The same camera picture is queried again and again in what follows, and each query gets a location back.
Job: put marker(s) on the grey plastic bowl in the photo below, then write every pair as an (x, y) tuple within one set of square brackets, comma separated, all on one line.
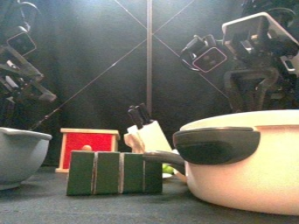
[(19, 154)]

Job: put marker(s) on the red wooden box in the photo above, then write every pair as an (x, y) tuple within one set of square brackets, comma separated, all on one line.
[(87, 143)]

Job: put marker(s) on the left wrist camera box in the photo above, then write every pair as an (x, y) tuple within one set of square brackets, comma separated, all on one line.
[(22, 43)]

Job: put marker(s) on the small wooden knob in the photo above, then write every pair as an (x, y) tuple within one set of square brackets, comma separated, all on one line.
[(87, 148)]

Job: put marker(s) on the small green toy fruit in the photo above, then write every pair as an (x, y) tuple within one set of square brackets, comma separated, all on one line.
[(167, 169)]

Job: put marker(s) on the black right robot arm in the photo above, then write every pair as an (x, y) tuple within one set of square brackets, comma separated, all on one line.
[(268, 8)]

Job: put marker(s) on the small white plate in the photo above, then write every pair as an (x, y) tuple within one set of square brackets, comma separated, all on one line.
[(167, 175)]

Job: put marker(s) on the green sliced toy vegetable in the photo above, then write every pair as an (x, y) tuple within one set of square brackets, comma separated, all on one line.
[(112, 173)]

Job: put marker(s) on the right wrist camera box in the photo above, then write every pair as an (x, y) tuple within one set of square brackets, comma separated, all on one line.
[(208, 58)]

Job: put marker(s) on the white toy knife block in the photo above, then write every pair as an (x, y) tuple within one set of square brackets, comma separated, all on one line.
[(151, 138)]

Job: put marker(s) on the vertical metal frame pole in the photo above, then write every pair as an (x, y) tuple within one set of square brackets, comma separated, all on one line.
[(148, 55)]

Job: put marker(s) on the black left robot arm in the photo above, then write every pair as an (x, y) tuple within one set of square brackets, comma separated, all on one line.
[(23, 8)]

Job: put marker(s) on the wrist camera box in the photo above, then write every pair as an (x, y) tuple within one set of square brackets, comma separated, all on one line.
[(208, 58), (22, 43)]

